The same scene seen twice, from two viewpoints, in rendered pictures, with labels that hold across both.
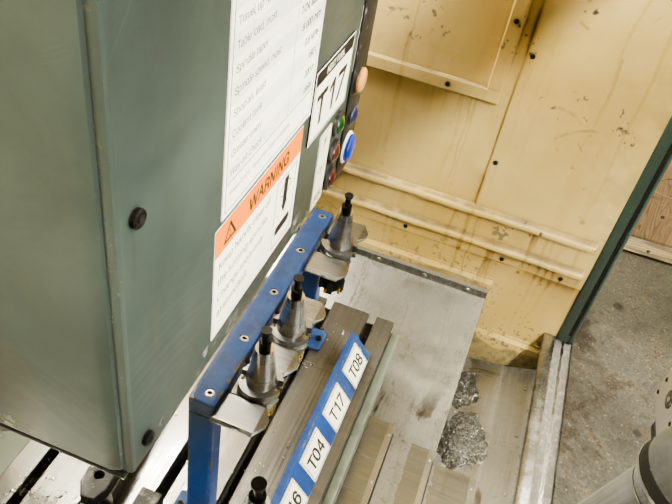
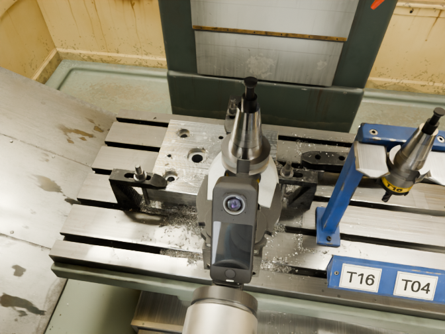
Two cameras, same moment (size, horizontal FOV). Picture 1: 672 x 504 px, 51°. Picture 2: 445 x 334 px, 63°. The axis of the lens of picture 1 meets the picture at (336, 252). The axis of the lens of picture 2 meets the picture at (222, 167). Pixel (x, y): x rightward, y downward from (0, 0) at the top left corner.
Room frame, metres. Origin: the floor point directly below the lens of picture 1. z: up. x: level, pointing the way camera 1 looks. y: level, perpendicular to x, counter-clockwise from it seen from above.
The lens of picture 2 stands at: (0.30, -0.28, 1.66)
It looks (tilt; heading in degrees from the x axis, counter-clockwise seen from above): 51 degrees down; 86
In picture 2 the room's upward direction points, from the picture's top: straight up
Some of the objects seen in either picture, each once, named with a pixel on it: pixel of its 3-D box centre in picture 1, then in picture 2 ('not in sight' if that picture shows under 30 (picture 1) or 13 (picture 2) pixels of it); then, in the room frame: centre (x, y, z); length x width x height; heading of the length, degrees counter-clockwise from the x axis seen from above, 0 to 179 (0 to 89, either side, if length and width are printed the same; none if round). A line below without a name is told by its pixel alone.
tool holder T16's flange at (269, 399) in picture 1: (260, 385); (406, 164); (0.62, 0.07, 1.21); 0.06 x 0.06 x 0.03
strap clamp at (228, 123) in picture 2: not in sight; (232, 120); (0.37, 0.44, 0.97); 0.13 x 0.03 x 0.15; 77
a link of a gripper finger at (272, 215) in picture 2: not in sight; (261, 211); (0.36, -0.05, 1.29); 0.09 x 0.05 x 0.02; 64
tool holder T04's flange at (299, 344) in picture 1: (290, 332); not in sight; (0.72, 0.04, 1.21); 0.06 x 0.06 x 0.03
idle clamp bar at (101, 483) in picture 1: (127, 439); (350, 166); (0.67, 0.29, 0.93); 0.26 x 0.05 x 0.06; 172
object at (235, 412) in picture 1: (243, 415); (371, 160); (0.56, 0.08, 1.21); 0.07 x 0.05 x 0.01; 77
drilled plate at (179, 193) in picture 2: not in sight; (216, 164); (0.32, 0.29, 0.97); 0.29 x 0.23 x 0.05; 167
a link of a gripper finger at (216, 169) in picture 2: not in sight; (218, 184); (0.31, 0.01, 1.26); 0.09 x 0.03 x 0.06; 91
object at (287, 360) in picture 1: (275, 358); (442, 168); (0.67, 0.06, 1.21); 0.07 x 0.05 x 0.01; 77
